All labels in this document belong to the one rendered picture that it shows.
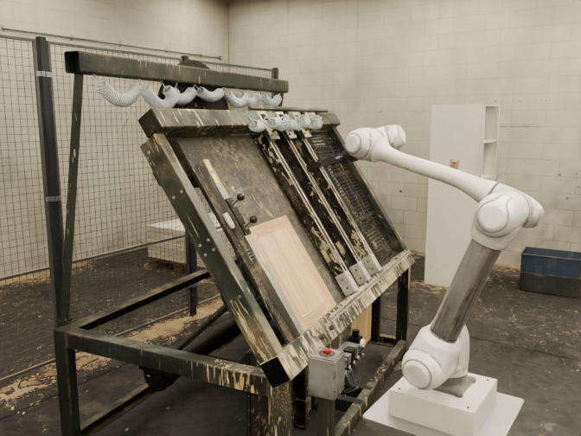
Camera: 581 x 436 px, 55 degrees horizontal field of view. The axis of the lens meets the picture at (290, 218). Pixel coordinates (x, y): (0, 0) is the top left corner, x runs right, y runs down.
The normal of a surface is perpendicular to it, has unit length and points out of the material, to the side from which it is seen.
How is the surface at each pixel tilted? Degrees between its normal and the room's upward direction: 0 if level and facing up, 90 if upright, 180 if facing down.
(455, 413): 90
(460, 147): 90
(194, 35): 90
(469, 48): 90
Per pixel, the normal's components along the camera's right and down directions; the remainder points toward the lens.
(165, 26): 0.83, 0.10
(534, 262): -0.49, 0.16
